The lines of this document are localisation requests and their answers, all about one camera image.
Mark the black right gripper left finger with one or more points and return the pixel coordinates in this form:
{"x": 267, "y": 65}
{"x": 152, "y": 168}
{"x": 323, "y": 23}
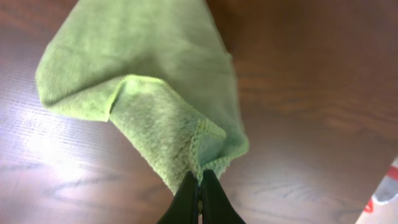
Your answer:
{"x": 184, "y": 207}

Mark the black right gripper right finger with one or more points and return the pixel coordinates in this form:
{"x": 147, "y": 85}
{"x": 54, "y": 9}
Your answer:
{"x": 216, "y": 207}

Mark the green microfiber cloth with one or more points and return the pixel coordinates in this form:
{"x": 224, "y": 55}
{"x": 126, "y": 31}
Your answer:
{"x": 159, "y": 71}

